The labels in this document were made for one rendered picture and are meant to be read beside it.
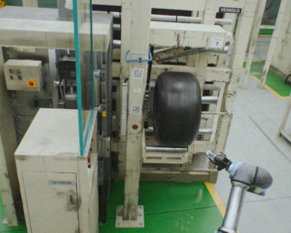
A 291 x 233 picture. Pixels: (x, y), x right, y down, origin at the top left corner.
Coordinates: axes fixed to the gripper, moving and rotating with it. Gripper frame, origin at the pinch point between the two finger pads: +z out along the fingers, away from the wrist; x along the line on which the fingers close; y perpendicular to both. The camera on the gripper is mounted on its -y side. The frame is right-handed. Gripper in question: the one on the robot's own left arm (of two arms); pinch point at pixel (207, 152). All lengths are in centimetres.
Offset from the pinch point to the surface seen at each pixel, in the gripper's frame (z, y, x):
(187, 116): 18.3, 28.4, 1.8
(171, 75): 47, 41, -12
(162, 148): 31.8, -7.6, 16.8
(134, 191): 43, -56, 45
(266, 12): 445, -455, -902
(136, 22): 67, 84, -1
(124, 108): 62, 23, 25
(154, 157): 35.1, -15.8, 23.8
